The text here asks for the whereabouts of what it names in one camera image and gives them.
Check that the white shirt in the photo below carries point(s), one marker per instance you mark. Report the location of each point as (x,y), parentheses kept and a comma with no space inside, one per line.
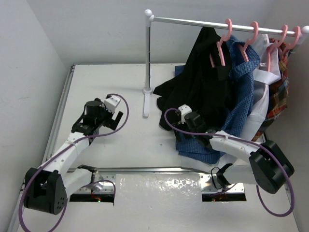
(262,80)

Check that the pink hanger holding blue shirt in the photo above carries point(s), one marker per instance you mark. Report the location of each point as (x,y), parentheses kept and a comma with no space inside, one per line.
(243,48)

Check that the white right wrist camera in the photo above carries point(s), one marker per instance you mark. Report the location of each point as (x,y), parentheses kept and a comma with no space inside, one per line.
(184,110)

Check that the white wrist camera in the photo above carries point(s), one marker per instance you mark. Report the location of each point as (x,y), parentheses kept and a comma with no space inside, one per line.
(111,102)
(184,110)

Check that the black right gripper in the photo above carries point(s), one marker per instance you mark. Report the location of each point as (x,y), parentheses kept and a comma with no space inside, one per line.
(187,136)

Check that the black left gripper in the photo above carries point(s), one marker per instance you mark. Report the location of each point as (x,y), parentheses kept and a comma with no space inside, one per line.
(112,120)

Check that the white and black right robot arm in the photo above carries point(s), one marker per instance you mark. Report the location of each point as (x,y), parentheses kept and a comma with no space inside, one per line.
(261,164)

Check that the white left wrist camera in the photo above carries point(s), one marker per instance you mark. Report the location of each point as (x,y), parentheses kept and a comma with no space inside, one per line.
(111,102)

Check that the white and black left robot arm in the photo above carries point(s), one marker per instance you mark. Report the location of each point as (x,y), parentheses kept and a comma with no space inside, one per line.
(48,187)

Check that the white front cover board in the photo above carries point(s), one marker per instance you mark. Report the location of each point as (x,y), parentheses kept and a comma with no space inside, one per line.
(168,203)

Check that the red plaid shirt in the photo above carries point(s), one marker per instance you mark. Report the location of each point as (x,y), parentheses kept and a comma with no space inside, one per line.
(278,91)

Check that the black shirt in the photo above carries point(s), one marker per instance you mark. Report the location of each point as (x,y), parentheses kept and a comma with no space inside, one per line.
(204,84)

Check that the silver and white clothes rack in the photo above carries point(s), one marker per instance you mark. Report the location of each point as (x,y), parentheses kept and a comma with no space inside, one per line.
(299,35)

